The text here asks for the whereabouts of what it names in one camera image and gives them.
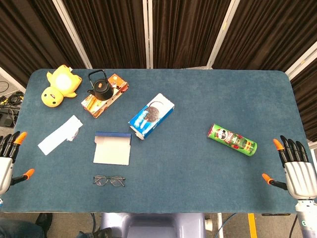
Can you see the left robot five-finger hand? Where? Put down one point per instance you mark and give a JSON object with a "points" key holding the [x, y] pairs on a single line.
{"points": [[6, 171]]}

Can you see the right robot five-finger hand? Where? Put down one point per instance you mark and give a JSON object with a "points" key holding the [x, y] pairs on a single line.
{"points": [[299, 178]]}

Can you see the blue folding glasses case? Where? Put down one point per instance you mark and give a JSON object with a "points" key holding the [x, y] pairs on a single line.
{"points": [[111, 153]]}

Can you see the wire-frame eyeglasses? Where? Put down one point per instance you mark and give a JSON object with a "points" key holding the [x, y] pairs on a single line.
{"points": [[115, 181]]}

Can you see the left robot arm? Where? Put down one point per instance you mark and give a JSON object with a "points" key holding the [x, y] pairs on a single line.
{"points": [[1, 201]]}

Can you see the grey purple robot base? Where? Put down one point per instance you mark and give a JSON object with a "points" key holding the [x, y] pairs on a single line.
{"points": [[153, 225]]}

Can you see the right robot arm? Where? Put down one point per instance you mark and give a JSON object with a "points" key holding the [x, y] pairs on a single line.
{"points": [[308, 218]]}

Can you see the black shoe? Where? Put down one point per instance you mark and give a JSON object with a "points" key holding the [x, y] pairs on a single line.
{"points": [[44, 221]]}

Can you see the white cloth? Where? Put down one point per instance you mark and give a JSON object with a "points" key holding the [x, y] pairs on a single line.
{"points": [[59, 135]]}

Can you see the yellow floor tape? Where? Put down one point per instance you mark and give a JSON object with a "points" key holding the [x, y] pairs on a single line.
{"points": [[252, 225]]}

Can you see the dark brown curtain panel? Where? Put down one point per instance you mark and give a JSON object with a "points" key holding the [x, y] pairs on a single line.
{"points": [[308, 106], [267, 32], [111, 32], [29, 32], [183, 32]]}

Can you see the green Pringles can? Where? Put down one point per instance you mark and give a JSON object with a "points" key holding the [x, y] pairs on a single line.
{"points": [[232, 140]]}

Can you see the white table leg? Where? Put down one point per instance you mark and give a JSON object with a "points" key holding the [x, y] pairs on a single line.
{"points": [[220, 225]]}

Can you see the blue table cloth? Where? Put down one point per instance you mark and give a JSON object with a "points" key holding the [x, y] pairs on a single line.
{"points": [[198, 173]]}

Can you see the yellow plush duck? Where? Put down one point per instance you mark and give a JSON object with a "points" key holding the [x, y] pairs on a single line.
{"points": [[62, 81]]}

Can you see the orange biscuit box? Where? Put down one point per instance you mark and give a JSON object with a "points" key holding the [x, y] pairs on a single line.
{"points": [[99, 107]]}

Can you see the black kettle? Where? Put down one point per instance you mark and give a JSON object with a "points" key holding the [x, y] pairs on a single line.
{"points": [[101, 90]]}

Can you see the blue Oreo cookie box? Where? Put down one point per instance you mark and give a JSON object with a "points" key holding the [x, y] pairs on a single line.
{"points": [[153, 114]]}

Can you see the white partition post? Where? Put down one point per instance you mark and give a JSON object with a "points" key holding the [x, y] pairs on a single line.
{"points": [[221, 34], [71, 34], [301, 62], [148, 34]]}

